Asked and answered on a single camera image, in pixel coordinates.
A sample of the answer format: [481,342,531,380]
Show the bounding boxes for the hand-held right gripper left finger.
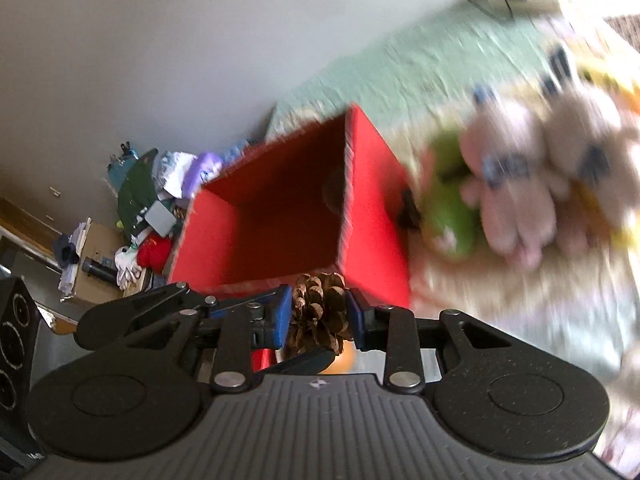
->
[120,285,293,395]

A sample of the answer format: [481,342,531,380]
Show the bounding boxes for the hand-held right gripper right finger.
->
[347,287,516,393]

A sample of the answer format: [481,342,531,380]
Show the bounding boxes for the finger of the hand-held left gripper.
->
[74,282,281,352]
[260,349,337,376]

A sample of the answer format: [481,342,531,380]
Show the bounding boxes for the brown pine cone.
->
[280,272,353,361]

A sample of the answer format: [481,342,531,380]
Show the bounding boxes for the red cardboard box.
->
[165,102,413,311]

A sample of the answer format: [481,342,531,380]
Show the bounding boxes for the white gloves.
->
[114,246,146,291]

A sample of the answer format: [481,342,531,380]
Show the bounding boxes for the red plush toy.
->
[136,235,173,273]

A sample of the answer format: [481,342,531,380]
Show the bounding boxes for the black cylinder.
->
[82,256,118,286]

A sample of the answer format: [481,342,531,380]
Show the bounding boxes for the stack of papers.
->
[57,217,93,296]

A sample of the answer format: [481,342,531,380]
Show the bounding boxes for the brown cardboard box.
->
[60,220,151,306]

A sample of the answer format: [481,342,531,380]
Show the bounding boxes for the small grey box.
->
[145,202,176,236]

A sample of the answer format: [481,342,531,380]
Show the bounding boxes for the dark blue cloth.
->
[52,234,81,268]

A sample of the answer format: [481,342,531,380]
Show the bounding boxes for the dark green garment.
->
[116,149,161,236]

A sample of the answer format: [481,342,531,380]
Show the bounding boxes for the black speaker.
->
[0,276,43,411]

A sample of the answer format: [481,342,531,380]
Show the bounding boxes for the teal toy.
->
[106,142,138,186]

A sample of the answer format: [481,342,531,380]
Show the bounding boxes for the purple tissue pack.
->
[182,152,225,198]

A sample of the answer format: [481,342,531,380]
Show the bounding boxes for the green plush toy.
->
[417,130,481,261]

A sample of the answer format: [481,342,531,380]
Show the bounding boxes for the wooden side table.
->
[0,196,81,336]

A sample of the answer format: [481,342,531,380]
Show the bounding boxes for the blue patterned packet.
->
[222,139,261,166]

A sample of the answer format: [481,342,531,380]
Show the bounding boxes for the pink plush toy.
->
[457,95,558,271]

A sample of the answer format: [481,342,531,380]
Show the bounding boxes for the light green bed sheet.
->
[265,0,566,151]

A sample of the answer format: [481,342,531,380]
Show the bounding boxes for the beige plush toy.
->
[540,80,631,256]

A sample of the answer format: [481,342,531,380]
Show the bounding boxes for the yellow plush toy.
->
[575,57,640,111]

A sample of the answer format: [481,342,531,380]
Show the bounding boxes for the brown rug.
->
[602,12,640,56]

